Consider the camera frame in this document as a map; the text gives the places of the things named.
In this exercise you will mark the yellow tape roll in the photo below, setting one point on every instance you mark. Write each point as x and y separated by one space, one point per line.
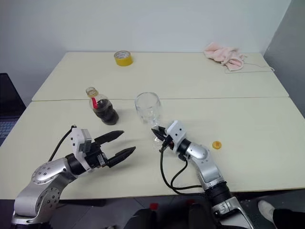
123 59

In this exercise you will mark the cola bottle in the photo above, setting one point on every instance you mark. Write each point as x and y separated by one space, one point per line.
106 114

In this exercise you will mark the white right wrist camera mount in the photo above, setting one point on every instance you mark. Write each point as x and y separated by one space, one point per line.
177 133

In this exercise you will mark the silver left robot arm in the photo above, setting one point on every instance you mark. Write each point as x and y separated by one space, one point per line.
45 176

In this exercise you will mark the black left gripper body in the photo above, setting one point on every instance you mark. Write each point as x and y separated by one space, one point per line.
95 158

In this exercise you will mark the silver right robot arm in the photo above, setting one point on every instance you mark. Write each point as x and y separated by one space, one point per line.
209 167

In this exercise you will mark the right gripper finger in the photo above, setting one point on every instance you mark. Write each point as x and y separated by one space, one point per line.
162 130
157 134

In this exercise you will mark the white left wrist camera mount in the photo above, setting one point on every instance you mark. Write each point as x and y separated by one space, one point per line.
76 143

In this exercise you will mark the black trouser leg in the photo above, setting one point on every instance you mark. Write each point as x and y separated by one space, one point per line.
289 219

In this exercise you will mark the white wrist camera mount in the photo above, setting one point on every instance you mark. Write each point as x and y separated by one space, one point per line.
177 133
76 143

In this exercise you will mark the white shoe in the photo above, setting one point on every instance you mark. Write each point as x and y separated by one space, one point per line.
266 210

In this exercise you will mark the clear wine glass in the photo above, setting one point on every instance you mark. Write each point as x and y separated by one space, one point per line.
147 107

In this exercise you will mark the dark laptop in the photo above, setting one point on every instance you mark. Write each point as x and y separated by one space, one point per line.
9 100

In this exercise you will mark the yellow bottle cap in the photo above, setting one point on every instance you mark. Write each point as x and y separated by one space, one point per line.
216 145

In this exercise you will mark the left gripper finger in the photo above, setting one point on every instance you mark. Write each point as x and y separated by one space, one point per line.
109 136
120 156

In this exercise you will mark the pink towel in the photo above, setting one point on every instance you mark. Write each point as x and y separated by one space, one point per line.
221 55

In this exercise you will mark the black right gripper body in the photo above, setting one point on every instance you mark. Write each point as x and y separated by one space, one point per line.
168 142

